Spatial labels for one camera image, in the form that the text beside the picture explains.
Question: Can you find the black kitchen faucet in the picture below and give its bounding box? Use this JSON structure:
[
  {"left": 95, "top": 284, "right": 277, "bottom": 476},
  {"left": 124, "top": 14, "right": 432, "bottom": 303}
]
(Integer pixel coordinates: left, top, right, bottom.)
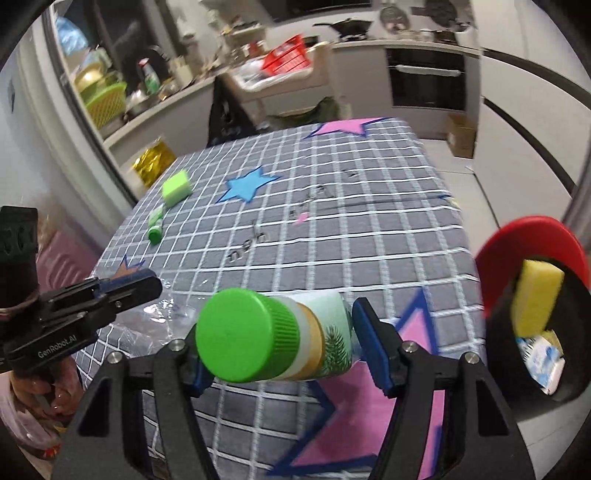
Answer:
[{"left": 142, "top": 45, "right": 170, "bottom": 83}]

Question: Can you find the round black wall trivet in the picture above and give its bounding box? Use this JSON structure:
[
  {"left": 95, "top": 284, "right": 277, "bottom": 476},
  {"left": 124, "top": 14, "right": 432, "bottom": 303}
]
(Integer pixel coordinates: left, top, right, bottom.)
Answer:
[{"left": 424, "top": 0, "right": 458, "bottom": 28}]

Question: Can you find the black hanging bag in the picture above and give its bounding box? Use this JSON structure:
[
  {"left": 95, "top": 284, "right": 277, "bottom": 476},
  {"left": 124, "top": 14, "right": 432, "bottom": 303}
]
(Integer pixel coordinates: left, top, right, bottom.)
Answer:
[{"left": 206, "top": 76, "right": 273, "bottom": 148}]

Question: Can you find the blue white small carton box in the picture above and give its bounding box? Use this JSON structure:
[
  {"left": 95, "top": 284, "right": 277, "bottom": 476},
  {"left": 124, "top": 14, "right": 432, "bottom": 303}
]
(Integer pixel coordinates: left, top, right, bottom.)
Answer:
[{"left": 516, "top": 330, "right": 566, "bottom": 396}]

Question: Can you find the green scrub sponge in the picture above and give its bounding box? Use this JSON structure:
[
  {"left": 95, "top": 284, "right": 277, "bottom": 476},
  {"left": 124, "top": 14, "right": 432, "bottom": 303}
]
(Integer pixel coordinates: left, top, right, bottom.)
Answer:
[{"left": 161, "top": 170, "right": 192, "bottom": 208}]

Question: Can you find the yellow egg-crate foam sponge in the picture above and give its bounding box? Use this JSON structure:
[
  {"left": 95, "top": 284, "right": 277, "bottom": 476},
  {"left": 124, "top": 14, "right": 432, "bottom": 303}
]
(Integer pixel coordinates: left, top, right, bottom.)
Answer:
[{"left": 510, "top": 260, "right": 565, "bottom": 337}]

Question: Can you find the green spray bottle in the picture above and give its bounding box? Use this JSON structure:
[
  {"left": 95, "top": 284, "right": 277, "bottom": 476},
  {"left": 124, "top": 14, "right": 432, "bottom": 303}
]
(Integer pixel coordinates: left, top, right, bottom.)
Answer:
[{"left": 138, "top": 58, "right": 160, "bottom": 95}]

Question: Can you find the clear plastic bag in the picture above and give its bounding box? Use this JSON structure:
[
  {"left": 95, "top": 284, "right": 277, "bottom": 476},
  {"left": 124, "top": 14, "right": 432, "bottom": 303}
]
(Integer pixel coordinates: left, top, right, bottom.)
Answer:
[{"left": 98, "top": 280, "right": 197, "bottom": 357}]

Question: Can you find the black built-in oven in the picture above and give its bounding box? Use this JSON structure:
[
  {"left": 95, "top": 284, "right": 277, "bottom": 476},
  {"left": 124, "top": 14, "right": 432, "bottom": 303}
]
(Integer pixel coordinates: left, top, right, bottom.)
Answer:
[{"left": 386, "top": 49, "right": 467, "bottom": 111}]

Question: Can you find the green plastic basket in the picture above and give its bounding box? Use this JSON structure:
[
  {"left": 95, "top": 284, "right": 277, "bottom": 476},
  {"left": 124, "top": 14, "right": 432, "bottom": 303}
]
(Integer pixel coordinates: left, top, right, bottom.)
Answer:
[{"left": 85, "top": 82, "right": 127, "bottom": 129}]

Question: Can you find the black wok pan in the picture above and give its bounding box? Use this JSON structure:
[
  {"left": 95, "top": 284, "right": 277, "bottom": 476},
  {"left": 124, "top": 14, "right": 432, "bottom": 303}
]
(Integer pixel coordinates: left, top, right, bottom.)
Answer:
[{"left": 314, "top": 18, "right": 373, "bottom": 40}]

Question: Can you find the gold foil bag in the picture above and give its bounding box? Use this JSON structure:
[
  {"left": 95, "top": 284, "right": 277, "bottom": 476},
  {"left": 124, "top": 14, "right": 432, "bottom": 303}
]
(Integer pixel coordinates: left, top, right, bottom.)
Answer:
[{"left": 132, "top": 138, "right": 176, "bottom": 188}]

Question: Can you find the beige wooden high chair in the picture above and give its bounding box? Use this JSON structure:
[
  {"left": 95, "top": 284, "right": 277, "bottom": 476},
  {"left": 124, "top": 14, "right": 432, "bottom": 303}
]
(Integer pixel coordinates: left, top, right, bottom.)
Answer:
[{"left": 221, "top": 42, "right": 353, "bottom": 126}]

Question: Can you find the white refrigerator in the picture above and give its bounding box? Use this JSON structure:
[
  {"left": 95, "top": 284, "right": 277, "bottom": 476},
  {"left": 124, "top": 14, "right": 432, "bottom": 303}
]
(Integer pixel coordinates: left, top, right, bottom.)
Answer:
[{"left": 473, "top": 1, "right": 590, "bottom": 225}]

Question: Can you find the grey checkered tablecloth with stars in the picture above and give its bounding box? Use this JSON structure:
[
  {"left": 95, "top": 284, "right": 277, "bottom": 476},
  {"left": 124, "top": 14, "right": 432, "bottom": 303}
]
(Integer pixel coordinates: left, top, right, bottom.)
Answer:
[{"left": 94, "top": 118, "right": 485, "bottom": 479}]

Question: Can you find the green cap bottle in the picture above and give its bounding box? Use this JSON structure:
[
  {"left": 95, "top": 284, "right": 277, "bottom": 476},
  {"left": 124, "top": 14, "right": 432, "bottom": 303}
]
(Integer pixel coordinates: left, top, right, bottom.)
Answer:
[{"left": 195, "top": 288, "right": 353, "bottom": 383}]

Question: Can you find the cardboard box on floor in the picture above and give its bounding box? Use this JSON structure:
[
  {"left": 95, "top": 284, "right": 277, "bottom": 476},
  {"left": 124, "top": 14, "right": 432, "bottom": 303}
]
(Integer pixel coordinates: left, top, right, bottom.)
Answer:
[{"left": 446, "top": 113, "right": 477, "bottom": 159}]

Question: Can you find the round grey wall plate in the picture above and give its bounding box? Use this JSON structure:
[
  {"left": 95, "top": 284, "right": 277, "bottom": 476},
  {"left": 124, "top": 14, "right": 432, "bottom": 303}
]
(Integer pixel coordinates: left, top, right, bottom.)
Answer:
[{"left": 380, "top": 3, "right": 410, "bottom": 34}]

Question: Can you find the green toothpaste tube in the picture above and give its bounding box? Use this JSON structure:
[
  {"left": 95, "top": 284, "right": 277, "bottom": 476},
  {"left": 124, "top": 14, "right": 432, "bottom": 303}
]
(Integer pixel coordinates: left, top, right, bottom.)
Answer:
[{"left": 147, "top": 205, "right": 165, "bottom": 245}]

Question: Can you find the person's left hand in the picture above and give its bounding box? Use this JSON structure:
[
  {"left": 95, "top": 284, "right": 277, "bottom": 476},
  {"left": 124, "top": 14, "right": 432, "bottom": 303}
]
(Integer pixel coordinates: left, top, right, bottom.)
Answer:
[{"left": 9, "top": 357, "right": 84, "bottom": 423}]

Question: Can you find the red plastic chair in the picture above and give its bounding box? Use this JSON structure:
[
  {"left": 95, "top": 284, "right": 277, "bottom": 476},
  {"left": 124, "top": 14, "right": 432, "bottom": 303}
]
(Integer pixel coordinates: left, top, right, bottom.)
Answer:
[{"left": 475, "top": 216, "right": 590, "bottom": 317}]

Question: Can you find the black trash bin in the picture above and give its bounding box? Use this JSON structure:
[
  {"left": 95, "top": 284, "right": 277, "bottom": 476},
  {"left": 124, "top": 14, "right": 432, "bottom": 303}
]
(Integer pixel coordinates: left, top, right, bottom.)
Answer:
[{"left": 486, "top": 258, "right": 590, "bottom": 415}]

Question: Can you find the red plastic basket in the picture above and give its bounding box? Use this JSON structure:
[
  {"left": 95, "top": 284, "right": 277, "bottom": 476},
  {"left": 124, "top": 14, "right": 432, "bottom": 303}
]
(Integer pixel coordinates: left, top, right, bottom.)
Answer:
[{"left": 262, "top": 34, "right": 311, "bottom": 76}]

